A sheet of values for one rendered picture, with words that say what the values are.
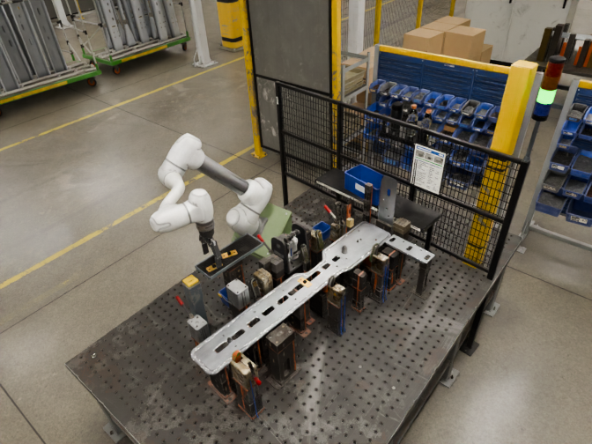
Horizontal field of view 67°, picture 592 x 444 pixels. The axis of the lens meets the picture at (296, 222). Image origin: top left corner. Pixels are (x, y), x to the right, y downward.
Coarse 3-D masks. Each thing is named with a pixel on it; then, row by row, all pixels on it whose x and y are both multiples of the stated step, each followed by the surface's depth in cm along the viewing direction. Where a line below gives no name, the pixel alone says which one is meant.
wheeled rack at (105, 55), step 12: (96, 12) 765; (96, 24) 783; (168, 36) 928; (180, 36) 922; (108, 48) 803; (132, 48) 860; (144, 48) 869; (156, 48) 876; (96, 60) 842; (108, 60) 821; (120, 60) 825; (120, 72) 844
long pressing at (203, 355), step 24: (336, 240) 272; (360, 240) 271; (384, 240) 271; (336, 264) 255; (288, 288) 242; (312, 288) 241; (288, 312) 229; (216, 336) 219; (240, 336) 218; (216, 360) 207
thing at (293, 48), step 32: (256, 0) 446; (288, 0) 421; (320, 0) 398; (256, 32) 467; (288, 32) 439; (320, 32) 414; (256, 64) 491; (288, 64) 460; (320, 64) 433; (256, 96) 515; (256, 128) 541; (320, 128) 477; (320, 160) 502
